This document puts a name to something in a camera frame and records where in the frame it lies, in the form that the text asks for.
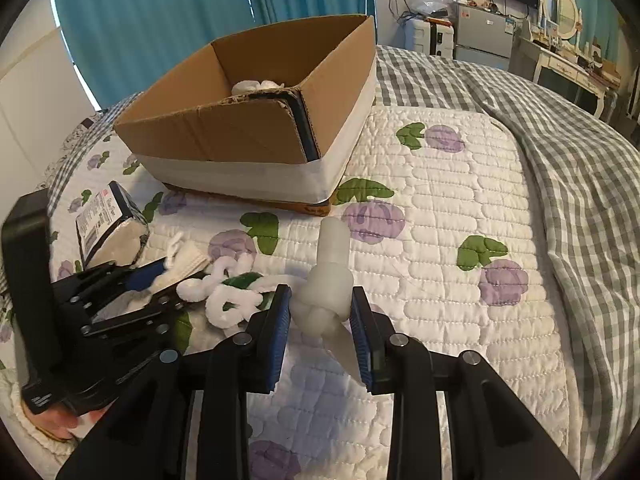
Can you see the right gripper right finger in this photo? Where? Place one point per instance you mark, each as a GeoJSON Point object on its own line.
{"type": "Point", "coordinates": [491, 432]}

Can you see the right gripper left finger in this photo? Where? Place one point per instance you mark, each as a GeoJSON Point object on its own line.
{"type": "Point", "coordinates": [145, 433]}

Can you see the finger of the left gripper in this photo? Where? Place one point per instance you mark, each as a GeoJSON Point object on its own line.
{"type": "Point", "coordinates": [160, 310]}
{"type": "Point", "coordinates": [103, 283]}

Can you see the white packaged box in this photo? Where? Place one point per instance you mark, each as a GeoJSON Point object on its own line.
{"type": "Point", "coordinates": [111, 228]}

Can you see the white soft roll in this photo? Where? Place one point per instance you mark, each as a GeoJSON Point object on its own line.
{"type": "Point", "coordinates": [247, 86]}

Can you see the person's hand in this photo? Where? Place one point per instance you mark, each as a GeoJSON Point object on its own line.
{"type": "Point", "coordinates": [59, 423]}

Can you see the white floral quilt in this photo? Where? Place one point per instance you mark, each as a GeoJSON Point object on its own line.
{"type": "Point", "coordinates": [447, 240]}

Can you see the brown cardboard box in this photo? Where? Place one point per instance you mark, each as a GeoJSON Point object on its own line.
{"type": "Point", "coordinates": [286, 148]}

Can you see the teal curtain left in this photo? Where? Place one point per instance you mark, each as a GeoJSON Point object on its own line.
{"type": "Point", "coordinates": [123, 46]}

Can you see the grey checked blanket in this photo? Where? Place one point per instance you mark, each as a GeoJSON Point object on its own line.
{"type": "Point", "coordinates": [587, 182]}

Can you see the white dressing table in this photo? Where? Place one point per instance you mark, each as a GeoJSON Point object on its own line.
{"type": "Point", "coordinates": [574, 83]}

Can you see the small grey fridge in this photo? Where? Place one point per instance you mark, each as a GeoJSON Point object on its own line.
{"type": "Point", "coordinates": [483, 37]}

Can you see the teal curtain right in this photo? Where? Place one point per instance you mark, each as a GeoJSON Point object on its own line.
{"type": "Point", "coordinates": [601, 22]}

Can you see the white oval vanity mirror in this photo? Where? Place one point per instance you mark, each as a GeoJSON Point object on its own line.
{"type": "Point", "coordinates": [562, 20]}

